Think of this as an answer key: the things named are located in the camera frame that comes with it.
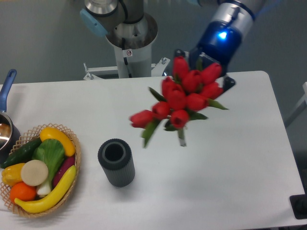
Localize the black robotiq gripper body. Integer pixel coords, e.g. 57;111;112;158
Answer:
189;21;242;76

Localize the red tulip bouquet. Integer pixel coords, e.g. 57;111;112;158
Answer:
130;56;226;148

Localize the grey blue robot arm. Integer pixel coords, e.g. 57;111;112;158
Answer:
80;0;265;91

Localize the dark grey ribbed vase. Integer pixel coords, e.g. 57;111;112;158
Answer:
97;138;135;187

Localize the black device at table edge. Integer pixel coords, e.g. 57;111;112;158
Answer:
289;194;307;219

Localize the purple eggplant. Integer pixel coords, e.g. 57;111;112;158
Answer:
52;156;75;188

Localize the green bok choy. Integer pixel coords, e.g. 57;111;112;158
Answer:
32;139;65;197

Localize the green cucumber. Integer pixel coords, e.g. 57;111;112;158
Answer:
0;138;42;169

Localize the woven wicker basket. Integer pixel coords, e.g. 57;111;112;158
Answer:
0;123;81;218

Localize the beige round disc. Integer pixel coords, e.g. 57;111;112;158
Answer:
21;160;48;186

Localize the yellow bell pepper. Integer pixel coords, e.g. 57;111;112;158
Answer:
1;163;25;186

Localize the yellow banana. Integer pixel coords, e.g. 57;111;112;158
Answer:
14;165;77;214

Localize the orange fruit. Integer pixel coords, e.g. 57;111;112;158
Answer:
10;182;36;203

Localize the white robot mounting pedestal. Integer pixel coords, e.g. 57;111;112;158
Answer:
83;44;171;80

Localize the white frame at right edge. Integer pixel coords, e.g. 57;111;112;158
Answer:
283;82;307;128

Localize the blue handled saucepan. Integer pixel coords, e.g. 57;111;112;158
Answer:
0;69;20;163

